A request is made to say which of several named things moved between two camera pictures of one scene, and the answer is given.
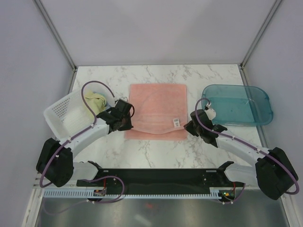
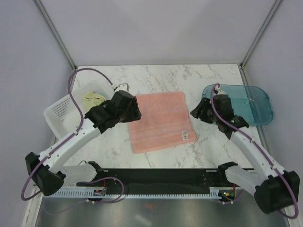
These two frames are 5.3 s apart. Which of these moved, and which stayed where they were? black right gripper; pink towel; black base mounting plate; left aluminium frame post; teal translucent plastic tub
Moved: pink towel; black right gripper
Stayed: teal translucent plastic tub; left aluminium frame post; black base mounting plate
